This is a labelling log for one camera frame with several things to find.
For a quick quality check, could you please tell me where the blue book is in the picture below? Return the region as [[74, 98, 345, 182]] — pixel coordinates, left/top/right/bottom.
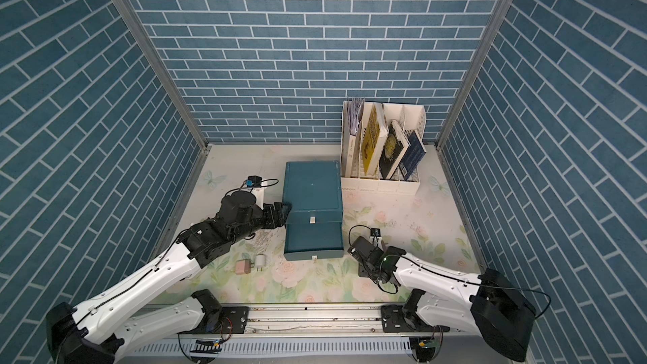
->
[[399, 131, 426, 181]]

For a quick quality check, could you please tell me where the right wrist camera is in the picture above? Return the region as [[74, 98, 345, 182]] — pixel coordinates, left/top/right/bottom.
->
[[370, 227, 382, 244]]

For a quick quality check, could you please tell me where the white papers bundle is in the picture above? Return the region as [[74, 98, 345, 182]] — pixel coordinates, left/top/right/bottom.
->
[[346, 98, 365, 137]]

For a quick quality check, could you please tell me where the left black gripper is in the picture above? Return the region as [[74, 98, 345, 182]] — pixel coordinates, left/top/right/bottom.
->
[[228, 201, 294, 244]]

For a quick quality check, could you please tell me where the black book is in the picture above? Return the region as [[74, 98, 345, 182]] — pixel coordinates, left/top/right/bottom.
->
[[379, 120, 409, 180]]

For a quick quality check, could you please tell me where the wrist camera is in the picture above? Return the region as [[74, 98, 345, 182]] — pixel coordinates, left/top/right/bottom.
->
[[245, 175, 265, 207], [370, 227, 382, 244]]

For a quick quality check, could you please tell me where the white file organizer rack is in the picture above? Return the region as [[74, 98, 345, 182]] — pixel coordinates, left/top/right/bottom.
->
[[340, 99, 426, 195]]

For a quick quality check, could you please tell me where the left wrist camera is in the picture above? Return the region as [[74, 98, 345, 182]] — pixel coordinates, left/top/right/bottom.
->
[[245, 175, 265, 207]]

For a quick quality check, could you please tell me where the metal rail base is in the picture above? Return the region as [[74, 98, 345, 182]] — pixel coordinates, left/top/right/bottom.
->
[[124, 303, 508, 363]]

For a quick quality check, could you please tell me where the yellow book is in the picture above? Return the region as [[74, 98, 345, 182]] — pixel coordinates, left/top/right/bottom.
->
[[359, 102, 389, 177]]

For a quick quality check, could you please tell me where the pink plug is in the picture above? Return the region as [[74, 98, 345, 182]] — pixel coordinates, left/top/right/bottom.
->
[[234, 259, 252, 276]]

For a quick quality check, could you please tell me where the white plug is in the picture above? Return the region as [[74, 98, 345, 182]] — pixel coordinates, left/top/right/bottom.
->
[[254, 254, 267, 271]]

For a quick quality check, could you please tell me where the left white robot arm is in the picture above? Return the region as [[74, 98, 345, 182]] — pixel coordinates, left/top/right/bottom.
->
[[45, 190, 291, 363]]

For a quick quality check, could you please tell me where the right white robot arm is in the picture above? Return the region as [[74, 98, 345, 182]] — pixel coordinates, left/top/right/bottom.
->
[[348, 237, 537, 362]]

